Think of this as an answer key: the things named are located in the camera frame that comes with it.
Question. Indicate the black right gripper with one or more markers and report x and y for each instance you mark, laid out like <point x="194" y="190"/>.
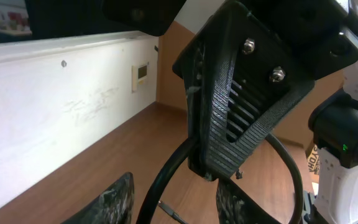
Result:
<point x="322" y="34"/>

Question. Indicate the white wall control panel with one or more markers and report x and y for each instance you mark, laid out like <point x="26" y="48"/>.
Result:
<point x="139" y="75"/>

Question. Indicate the cardboard box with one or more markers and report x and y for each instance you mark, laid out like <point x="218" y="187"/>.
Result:
<point x="313" y="162"/>

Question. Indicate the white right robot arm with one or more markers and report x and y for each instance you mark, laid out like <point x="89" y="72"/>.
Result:
<point x="334" y="124"/>

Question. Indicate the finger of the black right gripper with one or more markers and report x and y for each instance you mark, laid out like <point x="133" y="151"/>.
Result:
<point x="240" y="82"/>

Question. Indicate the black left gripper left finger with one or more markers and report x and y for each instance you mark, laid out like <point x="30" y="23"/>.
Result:
<point x="113" y="206"/>

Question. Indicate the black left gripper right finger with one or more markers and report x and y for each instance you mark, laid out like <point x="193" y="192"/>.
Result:
<point x="236" y="207"/>

